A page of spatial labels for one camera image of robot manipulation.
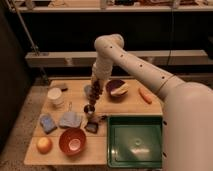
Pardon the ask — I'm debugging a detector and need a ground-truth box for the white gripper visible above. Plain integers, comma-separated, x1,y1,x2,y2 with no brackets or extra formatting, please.
91,74,107,90

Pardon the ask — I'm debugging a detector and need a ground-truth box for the dark grape bunch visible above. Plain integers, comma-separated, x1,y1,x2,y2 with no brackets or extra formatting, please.
89,82,103,106

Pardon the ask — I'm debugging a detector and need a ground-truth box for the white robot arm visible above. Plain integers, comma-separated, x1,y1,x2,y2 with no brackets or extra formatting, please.
92,34,213,171

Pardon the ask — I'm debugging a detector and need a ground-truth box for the blue plastic cup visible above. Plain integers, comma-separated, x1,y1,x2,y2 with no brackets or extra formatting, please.
84,85,92,100

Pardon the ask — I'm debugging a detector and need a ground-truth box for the small metal cup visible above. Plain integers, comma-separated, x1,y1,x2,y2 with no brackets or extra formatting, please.
84,104,95,119

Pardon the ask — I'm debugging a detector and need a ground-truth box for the white plastic cup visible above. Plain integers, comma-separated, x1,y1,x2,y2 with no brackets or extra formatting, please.
47,88,64,106

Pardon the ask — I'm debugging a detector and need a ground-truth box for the dark purple bowl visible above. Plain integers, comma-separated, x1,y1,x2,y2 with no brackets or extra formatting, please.
105,79,126,98

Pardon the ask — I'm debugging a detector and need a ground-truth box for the yellow banana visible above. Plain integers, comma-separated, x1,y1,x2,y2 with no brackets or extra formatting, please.
110,83,129,97

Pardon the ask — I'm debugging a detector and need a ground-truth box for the small brown toy figure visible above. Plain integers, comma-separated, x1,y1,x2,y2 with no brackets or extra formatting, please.
92,115,107,123

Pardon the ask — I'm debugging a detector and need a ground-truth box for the orange carrot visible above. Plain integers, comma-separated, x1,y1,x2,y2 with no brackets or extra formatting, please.
138,88,152,104

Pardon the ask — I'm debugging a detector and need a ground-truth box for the small dark square object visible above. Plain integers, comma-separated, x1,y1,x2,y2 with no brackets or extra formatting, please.
85,122,98,133

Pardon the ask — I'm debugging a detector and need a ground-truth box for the light blue folded cloth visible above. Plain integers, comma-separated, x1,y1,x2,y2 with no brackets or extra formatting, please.
59,112,82,128

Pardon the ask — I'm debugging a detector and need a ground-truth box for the wooden shelf rack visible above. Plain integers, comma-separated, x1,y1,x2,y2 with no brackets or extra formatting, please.
15,0,213,68

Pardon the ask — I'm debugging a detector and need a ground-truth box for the red bowl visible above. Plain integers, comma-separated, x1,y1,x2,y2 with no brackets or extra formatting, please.
59,128,86,156

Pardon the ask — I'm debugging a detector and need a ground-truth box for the blue sponge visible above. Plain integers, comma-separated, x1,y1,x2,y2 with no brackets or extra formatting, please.
40,114,57,134

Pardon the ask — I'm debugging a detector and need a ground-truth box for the green plastic tray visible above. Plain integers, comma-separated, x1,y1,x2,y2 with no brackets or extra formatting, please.
107,115,162,169

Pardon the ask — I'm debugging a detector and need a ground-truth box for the metal tripod pole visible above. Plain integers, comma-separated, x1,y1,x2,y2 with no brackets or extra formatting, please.
8,0,50,85

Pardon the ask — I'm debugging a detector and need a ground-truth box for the orange fruit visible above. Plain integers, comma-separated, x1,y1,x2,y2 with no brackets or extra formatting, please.
36,137,52,154

